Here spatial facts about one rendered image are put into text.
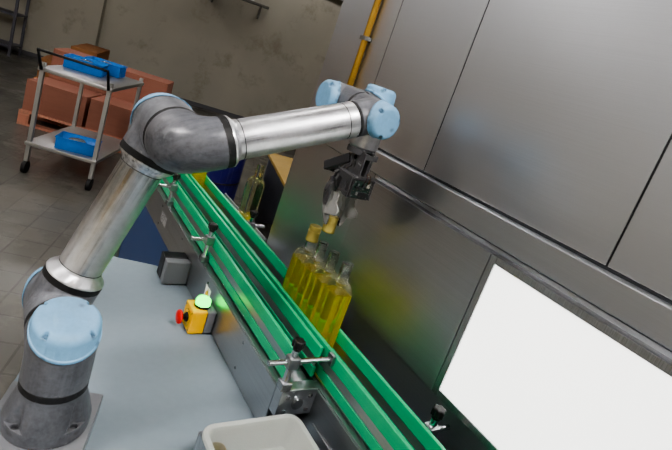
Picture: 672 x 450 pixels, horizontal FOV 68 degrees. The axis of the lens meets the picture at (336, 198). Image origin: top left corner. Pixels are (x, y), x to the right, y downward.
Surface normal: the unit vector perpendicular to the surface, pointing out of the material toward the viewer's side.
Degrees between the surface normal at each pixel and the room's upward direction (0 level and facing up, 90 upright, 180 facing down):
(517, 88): 90
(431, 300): 90
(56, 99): 90
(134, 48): 90
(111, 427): 0
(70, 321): 9
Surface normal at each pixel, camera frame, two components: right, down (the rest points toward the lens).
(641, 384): -0.81, -0.13
